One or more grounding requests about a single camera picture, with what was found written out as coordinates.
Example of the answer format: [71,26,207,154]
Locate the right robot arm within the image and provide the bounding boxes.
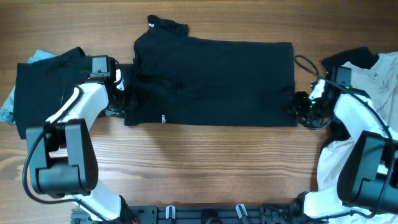
[286,67,397,222]

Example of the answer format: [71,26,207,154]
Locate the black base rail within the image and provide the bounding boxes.
[129,204,309,224]

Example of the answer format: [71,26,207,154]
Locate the folded light blue garment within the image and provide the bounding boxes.
[1,50,55,124]

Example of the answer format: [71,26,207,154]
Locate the folded black garment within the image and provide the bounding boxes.
[13,47,92,139]

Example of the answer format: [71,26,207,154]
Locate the black garment under pile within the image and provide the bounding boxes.
[321,47,379,71]

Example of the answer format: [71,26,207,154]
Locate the black t-shirt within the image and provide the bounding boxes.
[124,15,296,127]

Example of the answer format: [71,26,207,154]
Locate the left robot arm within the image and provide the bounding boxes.
[22,55,139,223]

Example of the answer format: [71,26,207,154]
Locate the beige t-shirt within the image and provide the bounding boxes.
[311,52,397,215]

